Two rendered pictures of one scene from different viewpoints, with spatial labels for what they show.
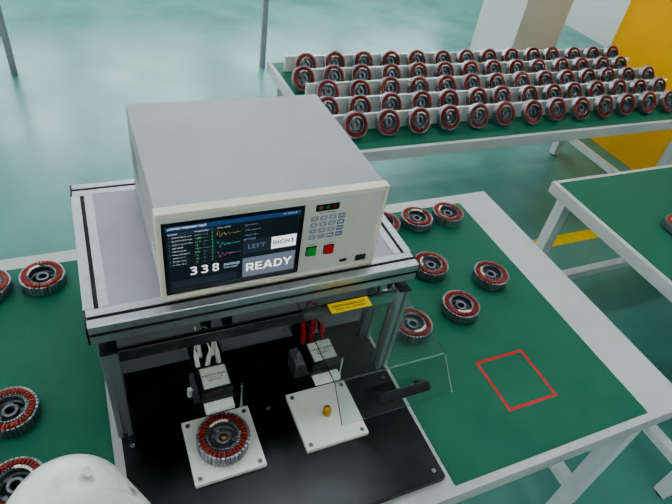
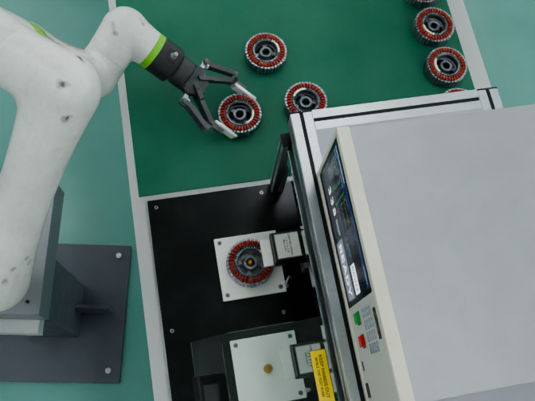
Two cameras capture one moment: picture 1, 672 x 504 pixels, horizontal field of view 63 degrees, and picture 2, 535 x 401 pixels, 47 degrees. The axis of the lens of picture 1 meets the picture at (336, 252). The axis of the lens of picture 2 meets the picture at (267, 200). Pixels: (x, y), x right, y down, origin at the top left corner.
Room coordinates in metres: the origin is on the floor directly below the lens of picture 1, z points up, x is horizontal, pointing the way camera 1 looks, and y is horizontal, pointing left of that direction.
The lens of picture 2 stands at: (0.65, -0.16, 2.20)
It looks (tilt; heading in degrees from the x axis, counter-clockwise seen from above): 71 degrees down; 97
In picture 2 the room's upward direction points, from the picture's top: 14 degrees clockwise
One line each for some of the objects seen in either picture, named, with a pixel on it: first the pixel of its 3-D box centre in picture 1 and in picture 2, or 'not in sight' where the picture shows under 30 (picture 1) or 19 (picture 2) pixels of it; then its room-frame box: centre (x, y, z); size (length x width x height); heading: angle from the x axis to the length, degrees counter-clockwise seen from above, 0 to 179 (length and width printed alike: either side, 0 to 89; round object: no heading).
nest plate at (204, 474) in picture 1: (223, 444); (249, 265); (0.60, 0.16, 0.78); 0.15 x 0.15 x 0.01; 30
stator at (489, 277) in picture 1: (490, 275); not in sight; (1.33, -0.50, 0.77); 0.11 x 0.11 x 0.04
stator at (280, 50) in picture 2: not in sight; (265, 53); (0.45, 0.73, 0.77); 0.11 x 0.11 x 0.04
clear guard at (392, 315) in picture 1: (366, 335); (287, 391); (0.76, -0.09, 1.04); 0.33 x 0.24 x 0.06; 30
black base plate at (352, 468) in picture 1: (274, 427); (264, 316); (0.68, 0.07, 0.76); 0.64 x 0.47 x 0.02; 120
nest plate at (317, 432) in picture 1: (326, 414); not in sight; (0.72, -0.05, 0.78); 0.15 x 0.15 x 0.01; 30
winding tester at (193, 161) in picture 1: (249, 184); (463, 254); (0.95, 0.21, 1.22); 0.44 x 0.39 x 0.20; 120
